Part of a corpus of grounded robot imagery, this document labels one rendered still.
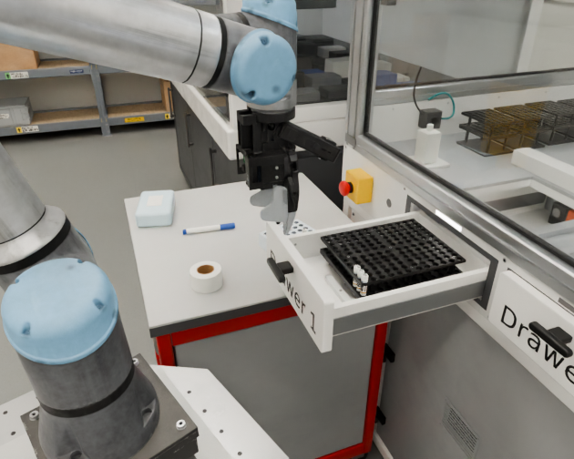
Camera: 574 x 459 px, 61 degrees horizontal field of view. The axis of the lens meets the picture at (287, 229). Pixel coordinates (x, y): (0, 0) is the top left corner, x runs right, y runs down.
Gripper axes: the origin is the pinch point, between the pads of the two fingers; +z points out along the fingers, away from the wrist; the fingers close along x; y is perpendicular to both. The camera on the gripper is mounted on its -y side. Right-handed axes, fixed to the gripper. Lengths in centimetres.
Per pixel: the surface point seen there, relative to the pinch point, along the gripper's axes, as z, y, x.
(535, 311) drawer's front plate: 9.9, -33.0, 25.8
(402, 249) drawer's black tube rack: 10.2, -23.6, 1.7
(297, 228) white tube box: 20.4, -14.6, -30.5
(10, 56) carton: 31, 88, -385
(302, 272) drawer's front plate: 7.4, -1.0, 5.6
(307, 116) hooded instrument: 8, -38, -80
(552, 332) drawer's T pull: 9.1, -30.7, 31.2
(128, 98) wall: 82, 3, -426
